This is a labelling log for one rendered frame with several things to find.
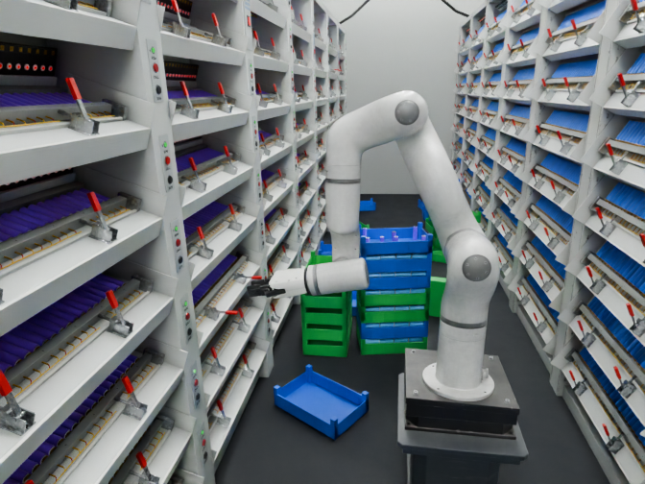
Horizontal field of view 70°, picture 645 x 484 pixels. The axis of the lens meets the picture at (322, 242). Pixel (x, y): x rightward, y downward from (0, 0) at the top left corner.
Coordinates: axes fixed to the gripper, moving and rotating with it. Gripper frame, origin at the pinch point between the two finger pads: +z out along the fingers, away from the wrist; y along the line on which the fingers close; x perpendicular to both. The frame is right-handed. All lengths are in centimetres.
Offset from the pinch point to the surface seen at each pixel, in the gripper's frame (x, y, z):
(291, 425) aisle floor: 61, -18, 8
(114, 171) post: -40.4, 24.6, 14.5
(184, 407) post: 19.9, 24.4, 17.1
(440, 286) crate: 55, -109, -52
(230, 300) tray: 8.2, -13.6, 15.3
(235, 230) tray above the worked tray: -11.1, -26.2, 12.7
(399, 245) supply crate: 17, -71, -38
